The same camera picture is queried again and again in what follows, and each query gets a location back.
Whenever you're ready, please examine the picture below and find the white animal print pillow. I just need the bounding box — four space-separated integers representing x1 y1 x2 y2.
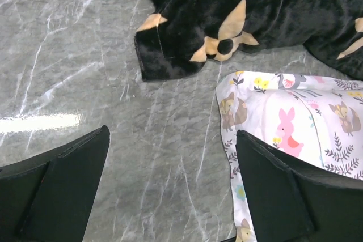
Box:
216 71 362 241

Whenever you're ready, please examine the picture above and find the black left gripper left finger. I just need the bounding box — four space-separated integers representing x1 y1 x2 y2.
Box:
1 126 110 241

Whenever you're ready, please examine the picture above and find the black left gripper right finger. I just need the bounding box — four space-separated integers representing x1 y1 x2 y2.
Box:
236 130 362 242

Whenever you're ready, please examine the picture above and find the black floral plush pillowcase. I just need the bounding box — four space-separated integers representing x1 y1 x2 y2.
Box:
134 0 362 82

